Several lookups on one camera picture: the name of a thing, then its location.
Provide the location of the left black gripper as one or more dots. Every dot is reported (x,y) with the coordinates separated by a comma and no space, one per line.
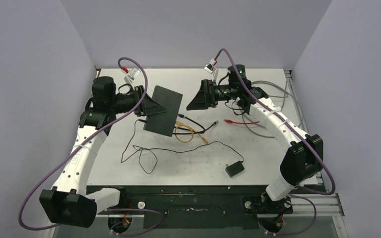
(148,106)

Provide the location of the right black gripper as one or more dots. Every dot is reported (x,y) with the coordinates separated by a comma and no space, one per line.
(205,97)

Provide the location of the black network switch box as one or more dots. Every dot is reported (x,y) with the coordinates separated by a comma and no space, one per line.
(166,105)

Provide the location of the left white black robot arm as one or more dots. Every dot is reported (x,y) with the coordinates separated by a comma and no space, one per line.
(67,202)

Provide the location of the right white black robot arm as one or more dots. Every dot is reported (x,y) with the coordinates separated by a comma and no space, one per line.
(304,151)

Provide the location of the black power adapter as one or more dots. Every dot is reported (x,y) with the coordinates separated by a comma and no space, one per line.
(234,169)

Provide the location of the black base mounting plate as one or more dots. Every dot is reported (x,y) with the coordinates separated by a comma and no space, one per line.
(153,219)

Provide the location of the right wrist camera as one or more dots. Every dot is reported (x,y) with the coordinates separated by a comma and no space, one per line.
(211,67)

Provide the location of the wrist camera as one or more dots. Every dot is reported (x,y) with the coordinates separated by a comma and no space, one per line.
(211,67)
(131,75)

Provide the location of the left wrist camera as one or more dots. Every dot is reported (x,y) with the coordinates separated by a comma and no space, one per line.
(131,75)

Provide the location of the aluminium front rail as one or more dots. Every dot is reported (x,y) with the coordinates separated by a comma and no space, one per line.
(315,205)

